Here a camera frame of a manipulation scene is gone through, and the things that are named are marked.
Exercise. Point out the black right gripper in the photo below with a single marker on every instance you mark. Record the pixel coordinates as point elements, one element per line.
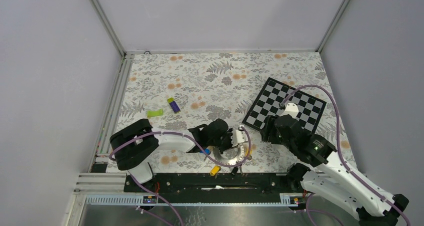
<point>265,130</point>

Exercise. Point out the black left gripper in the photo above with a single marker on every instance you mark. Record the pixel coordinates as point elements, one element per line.
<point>229,133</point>

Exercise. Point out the yellow key tag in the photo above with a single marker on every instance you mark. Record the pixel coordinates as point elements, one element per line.
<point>215,170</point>

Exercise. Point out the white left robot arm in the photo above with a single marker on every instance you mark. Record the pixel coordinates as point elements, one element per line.
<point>132,146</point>

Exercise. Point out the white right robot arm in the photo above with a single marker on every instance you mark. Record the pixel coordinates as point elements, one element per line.
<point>324,172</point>

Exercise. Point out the black white chessboard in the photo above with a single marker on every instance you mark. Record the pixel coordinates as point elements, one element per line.
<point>269,102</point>

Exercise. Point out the purple yellow marker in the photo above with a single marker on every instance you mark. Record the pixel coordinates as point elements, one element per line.
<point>174,106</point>

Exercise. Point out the green marker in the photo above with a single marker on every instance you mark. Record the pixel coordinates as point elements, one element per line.
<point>156,113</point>

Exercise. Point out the black front rail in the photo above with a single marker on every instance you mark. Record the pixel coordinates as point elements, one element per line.
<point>268,182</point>

